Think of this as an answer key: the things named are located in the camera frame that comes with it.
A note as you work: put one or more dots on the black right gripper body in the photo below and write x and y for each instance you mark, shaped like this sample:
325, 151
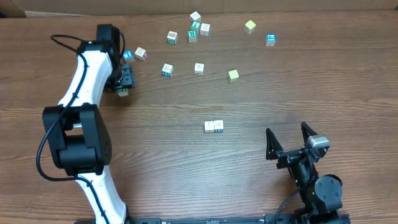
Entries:
288, 158

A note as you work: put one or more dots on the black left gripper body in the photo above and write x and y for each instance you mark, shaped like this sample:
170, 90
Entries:
126, 77

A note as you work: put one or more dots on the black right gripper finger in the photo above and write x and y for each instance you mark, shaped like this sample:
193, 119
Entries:
273, 148
309, 135

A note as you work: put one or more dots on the green C wooden block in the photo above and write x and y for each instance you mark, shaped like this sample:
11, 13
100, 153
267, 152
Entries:
123, 92

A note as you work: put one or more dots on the blue side wooden block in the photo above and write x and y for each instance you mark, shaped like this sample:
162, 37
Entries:
218, 126

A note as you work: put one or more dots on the plain wooden picture block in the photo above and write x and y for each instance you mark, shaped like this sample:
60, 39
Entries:
209, 126

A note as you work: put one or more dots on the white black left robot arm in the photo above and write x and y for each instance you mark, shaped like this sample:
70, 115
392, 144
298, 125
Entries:
76, 145

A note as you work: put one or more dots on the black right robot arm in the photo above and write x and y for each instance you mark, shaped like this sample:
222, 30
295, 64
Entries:
321, 196

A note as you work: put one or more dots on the blue top wooden block left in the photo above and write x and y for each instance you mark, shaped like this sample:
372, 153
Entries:
128, 56

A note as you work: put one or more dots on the red letter wooden block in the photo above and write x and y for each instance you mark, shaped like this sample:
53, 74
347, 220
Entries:
140, 53

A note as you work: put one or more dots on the blue side picture block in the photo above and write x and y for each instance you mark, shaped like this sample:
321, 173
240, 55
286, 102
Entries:
167, 70

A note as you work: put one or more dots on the green B wooden block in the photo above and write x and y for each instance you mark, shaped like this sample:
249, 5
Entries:
172, 37

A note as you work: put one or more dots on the white picture wooden block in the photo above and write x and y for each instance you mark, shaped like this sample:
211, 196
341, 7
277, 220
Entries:
199, 69

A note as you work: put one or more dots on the green R wooden block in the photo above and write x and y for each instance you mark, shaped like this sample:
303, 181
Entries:
192, 36

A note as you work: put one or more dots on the yellow top wooden block near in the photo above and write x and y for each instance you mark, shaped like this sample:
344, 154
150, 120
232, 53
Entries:
233, 76

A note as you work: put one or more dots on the yellow wooden block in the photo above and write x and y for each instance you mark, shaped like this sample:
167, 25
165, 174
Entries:
249, 27
233, 76

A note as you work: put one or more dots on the green L wooden block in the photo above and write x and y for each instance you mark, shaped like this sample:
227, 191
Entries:
195, 26

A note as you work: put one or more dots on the white X wooden block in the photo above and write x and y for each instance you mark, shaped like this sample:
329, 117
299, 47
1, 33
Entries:
205, 29

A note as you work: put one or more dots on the white top block back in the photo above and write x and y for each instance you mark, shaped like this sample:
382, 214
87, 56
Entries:
195, 16

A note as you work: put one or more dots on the blue top wooden block right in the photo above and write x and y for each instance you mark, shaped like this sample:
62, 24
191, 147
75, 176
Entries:
270, 40

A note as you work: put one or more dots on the yellow top wooden block far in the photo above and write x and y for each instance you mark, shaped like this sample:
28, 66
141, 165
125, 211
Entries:
249, 27

